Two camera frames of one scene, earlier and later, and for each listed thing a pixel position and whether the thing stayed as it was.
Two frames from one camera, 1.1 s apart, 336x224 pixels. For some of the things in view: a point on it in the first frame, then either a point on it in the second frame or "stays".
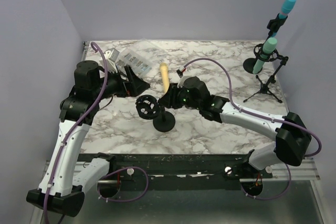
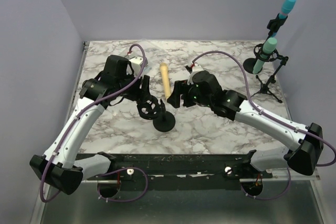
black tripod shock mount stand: x=269 y=57 stays
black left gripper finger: x=130 y=89 → x=144 y=99
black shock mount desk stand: x=148 y=108 stays
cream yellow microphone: x=164 y=68 stays
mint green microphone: x=269 y=45 stays
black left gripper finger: x=138 y=85 → x=146 y=92
